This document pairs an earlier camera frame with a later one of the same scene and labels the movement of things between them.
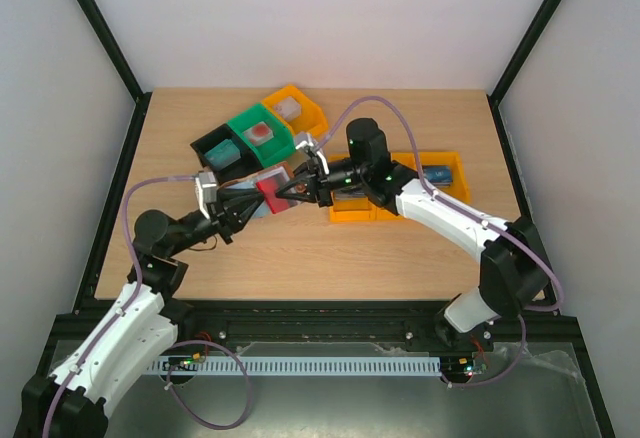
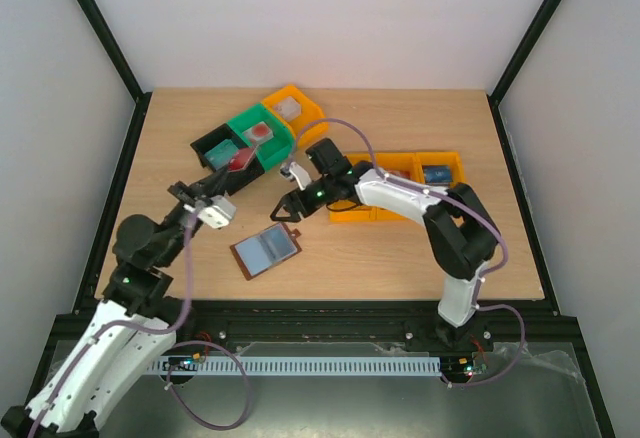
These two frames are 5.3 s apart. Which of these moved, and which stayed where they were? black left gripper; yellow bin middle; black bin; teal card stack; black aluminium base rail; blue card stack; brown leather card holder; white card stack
Moved: brown leather card holder; black left gripper
Stayed: blue card stack; black bin; black aluminium base rail; yellow bin middle; teal card stack; white card stack
